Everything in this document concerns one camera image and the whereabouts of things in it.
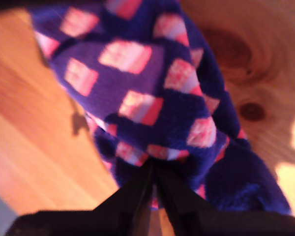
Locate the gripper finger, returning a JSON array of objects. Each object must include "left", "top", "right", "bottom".
[
  {"left": 156, "top": 163, "right": 219, "bottom": 213},
  {"left": 94, "top": 159, "right": 154, "bottom": 213}
]

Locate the purple patterned sock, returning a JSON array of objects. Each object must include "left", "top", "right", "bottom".
[{"left": 27, "top": 0, "right": 292, "bottom": 215}]

